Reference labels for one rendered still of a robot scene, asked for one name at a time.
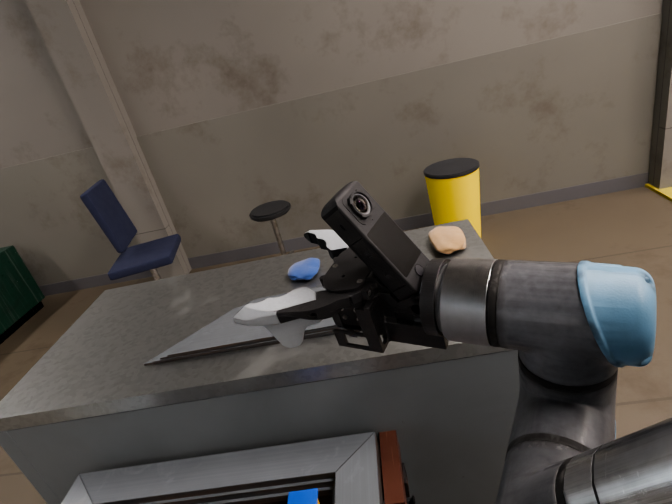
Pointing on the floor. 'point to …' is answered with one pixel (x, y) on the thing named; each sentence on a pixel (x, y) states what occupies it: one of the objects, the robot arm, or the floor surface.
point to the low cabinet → (16, 293)
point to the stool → (272, 217)
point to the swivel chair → (156, 250)
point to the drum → (454, 191)
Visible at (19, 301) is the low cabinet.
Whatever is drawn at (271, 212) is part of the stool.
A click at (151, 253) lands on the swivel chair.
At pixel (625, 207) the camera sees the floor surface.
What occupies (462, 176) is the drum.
